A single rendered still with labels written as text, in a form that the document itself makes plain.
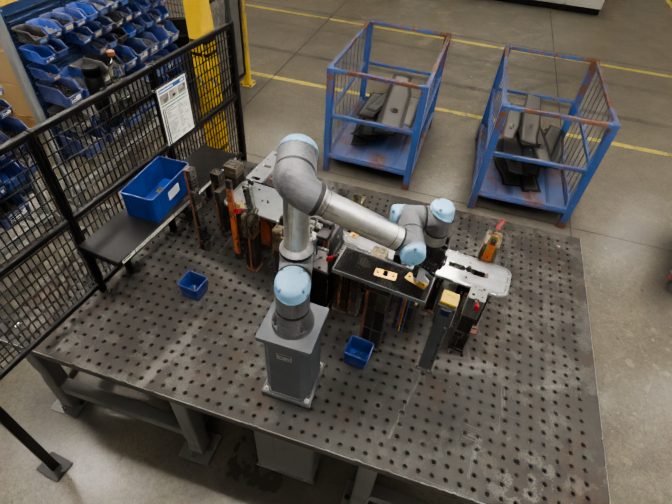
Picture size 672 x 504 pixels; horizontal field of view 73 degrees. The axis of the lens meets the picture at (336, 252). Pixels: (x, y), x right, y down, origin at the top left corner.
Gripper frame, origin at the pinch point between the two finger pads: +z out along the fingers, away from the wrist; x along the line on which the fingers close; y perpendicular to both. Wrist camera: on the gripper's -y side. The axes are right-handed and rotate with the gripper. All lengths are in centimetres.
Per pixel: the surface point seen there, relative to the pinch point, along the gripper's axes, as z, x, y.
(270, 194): 21, 16, -92
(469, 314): 24.8, 19.3, 18.4
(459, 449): 51, -19, 42
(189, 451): 119, -77, -64
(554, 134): 80, 297, -27
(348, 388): 51, -27, -6
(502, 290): 21.2, 36.9, 23.6
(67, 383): 98, -98, -129
